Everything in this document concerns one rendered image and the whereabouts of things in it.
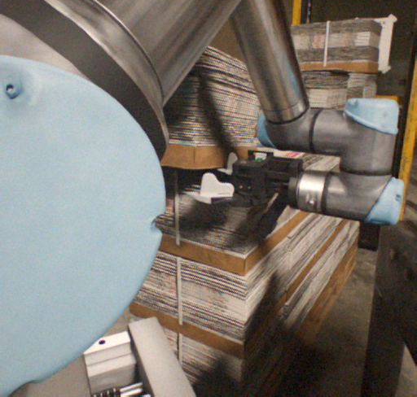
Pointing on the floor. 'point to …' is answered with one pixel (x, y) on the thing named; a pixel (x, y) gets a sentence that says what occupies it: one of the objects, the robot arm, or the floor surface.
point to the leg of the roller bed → (382, 352)
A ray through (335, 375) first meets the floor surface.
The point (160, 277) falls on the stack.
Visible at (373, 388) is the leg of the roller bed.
